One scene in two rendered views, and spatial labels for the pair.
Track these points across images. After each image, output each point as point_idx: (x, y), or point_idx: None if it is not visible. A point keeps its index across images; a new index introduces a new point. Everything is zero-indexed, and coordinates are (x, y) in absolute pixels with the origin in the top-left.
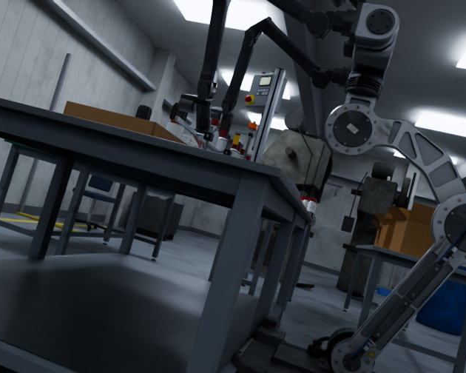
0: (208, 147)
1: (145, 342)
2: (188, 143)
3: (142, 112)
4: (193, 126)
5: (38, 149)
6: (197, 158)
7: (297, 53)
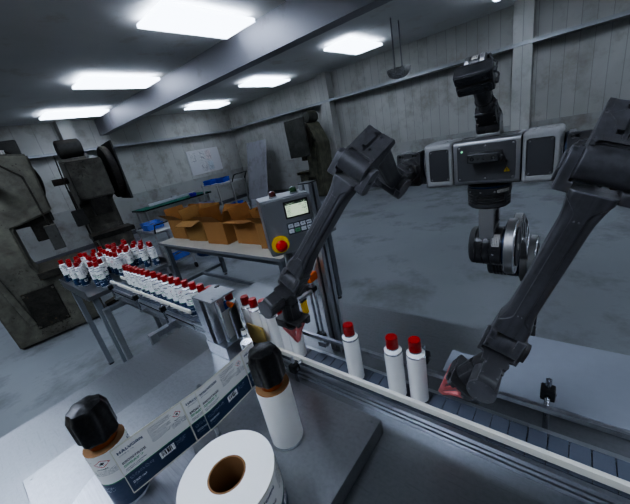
0: (427, 378)
1: None
2: (238, 370)
3: (102, 425)
4: (466, 390)
5: None
6: None
7: (394, 169)
